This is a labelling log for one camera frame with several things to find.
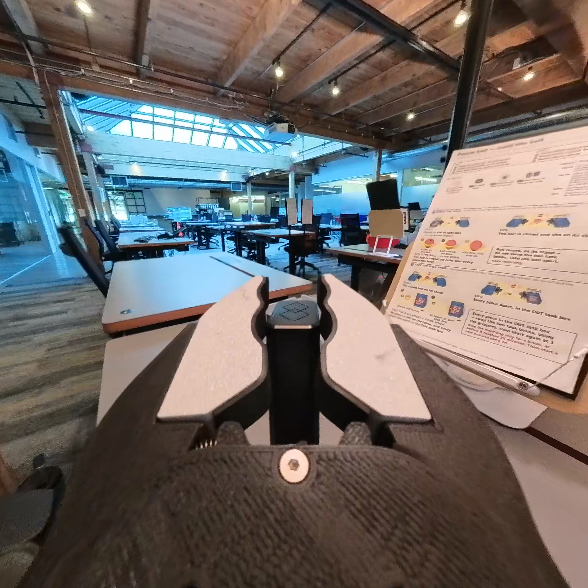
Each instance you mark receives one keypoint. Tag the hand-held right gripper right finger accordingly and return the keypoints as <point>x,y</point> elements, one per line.
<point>372,363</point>

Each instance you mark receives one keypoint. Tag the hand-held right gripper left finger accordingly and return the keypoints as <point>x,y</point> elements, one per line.
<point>211,358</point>

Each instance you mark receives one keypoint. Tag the black stand post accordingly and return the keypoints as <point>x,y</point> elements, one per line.
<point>293,376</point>

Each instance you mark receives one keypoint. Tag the white desk with wooden edge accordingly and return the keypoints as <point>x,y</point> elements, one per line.
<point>183,285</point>

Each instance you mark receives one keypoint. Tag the grey desk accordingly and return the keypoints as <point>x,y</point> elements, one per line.
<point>128,367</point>

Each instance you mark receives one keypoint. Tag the wooden desk with black legs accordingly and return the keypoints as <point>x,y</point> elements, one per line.
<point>363,255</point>

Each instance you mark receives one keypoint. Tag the distant office desk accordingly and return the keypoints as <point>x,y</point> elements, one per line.
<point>151,241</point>
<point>271,234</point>

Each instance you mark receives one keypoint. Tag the red container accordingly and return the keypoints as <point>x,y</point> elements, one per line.
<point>406,241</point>

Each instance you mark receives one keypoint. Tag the white plastic stand base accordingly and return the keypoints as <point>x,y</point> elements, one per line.
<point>500,404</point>

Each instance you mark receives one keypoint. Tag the beige card on clear stand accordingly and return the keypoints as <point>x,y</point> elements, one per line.
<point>386,225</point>

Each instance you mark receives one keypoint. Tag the printed instruction sheet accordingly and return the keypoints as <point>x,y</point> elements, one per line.
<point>500,257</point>

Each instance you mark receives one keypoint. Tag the black monitor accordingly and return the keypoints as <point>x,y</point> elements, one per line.
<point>383,195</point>

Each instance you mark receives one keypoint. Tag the wooden document board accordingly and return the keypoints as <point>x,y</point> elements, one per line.
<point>567,402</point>

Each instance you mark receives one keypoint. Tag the wooden column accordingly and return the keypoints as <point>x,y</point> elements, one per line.
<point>71,174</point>

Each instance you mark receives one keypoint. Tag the ceiling projector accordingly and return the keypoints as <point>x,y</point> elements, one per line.
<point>280,131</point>

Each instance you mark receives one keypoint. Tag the black metal pole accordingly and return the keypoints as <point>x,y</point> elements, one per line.
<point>468,92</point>

